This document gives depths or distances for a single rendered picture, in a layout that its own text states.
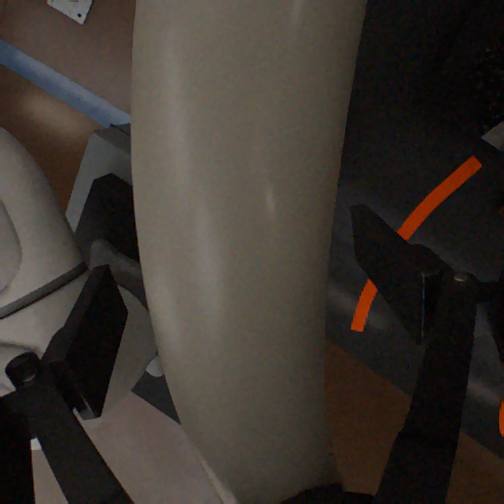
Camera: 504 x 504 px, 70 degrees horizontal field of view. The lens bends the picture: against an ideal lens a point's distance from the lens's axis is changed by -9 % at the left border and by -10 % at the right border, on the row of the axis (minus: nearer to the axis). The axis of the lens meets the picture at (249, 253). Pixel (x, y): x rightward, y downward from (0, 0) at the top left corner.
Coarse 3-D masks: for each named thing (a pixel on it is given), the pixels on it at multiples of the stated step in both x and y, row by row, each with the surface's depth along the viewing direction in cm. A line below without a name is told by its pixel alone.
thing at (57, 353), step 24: (96, 288) 16; (72, 312) 15; (96, 312) 16; (120, 312) 18; (72, 336) 13; (96, 336) 15; (120, 336) 18; (48, 360) 12; (72, 360) 13; (96, 360) 15; (72, 384) 13; (96, 384) 14; (96, 408) 13
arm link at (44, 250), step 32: (0, 128) 41; (0, 160) 38; (32, 160) 43; (0, 192) 37; (32, 192) 40; (0, 224) 36; (32, 224) 39; (64, 224) 44; (0, 256) 36; (32, 256) 39; (64, 256) 42; (0, 288) 37; (32, 288) 39
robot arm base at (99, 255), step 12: (96, 252) 58; (108, 252) 57; (120, 252) 58; (96, 264) 58; (108, 264) 57; (120, 264) 57; (132, 264) 57; (120, 276) 55; (132, 276) 56; (132, 288) 54; (144, 288) 55; (144, 300) 54; (156, 360) 61; (156, 372) 63
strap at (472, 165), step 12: (468, 168) 114; (444, 180) 118; (456, 180) 117; (432, 192) 121; (444, 192) 119; (420, 204) 123; (432, 204) 122; (420, 216) 125; (408, 228) 127; (372, 288) 140; (360, 300) 143; (360, 312) 145; (360, 324) 147
